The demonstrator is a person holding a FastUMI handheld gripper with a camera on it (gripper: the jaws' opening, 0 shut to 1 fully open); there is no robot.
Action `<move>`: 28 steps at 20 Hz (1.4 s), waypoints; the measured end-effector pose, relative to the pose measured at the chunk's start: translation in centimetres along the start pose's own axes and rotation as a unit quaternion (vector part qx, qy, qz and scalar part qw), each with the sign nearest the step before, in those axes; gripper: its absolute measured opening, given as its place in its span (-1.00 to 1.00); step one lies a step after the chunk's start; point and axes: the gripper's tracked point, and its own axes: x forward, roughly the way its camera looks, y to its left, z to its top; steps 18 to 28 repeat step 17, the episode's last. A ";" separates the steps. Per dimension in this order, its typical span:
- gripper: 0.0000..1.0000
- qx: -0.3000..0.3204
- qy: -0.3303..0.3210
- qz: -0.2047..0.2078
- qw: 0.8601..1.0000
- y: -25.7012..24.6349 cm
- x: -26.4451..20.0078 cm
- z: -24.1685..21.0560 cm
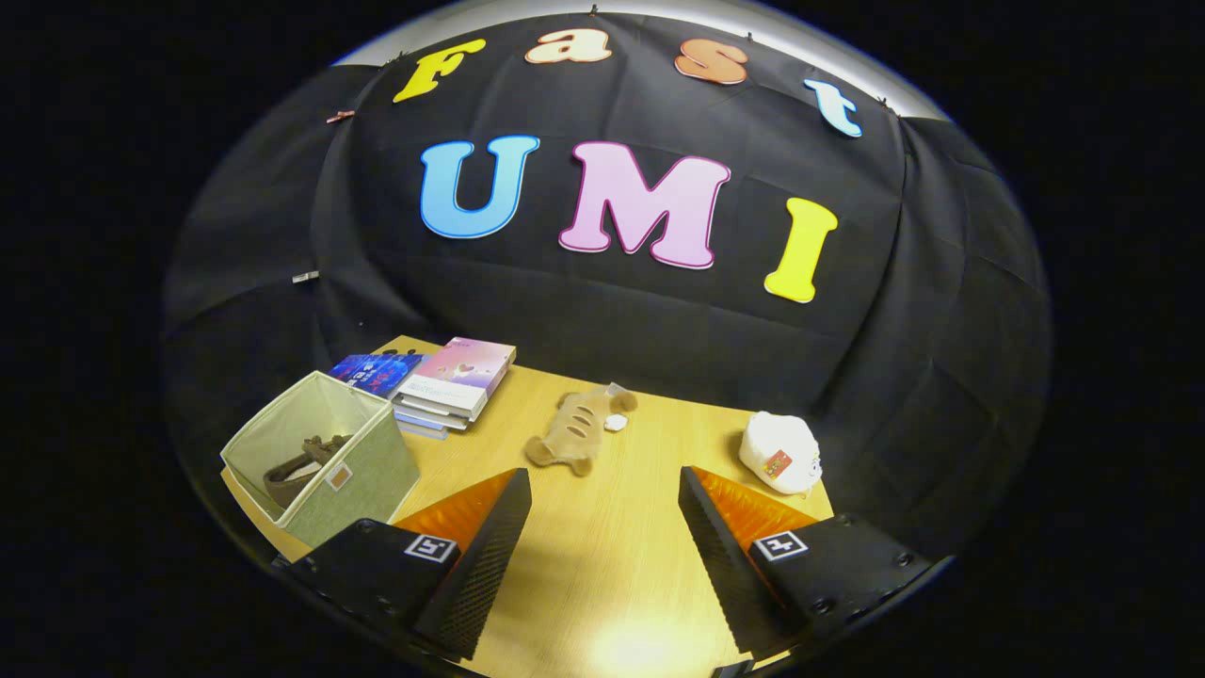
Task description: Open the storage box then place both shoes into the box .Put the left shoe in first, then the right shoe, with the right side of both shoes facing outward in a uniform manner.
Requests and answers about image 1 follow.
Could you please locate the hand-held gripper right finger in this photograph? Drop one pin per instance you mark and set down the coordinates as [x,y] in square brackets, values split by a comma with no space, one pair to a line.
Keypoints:
[725,574]

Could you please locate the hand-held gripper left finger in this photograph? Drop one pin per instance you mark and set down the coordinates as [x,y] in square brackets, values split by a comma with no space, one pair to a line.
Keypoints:
[480,574]

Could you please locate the green fabric storage box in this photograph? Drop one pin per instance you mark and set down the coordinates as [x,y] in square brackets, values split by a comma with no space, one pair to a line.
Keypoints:
[367,490]

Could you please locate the pale blue book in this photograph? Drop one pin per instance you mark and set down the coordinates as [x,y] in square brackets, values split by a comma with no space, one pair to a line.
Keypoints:
[419,429]

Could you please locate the grey book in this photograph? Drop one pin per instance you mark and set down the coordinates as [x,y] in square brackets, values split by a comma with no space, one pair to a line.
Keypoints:
[424,414]

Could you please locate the brown bread plush toy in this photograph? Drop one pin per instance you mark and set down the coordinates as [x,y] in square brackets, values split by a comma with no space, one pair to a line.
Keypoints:
[574,428]

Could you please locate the pink book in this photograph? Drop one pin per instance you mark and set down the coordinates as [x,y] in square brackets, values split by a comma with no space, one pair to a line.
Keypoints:
[461,365]

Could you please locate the black backdrop cloth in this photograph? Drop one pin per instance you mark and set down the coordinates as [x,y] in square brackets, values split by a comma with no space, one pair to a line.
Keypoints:
[565,301]

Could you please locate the pink cloth clip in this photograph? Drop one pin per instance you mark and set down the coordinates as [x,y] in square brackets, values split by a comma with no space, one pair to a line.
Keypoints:
[341,117]

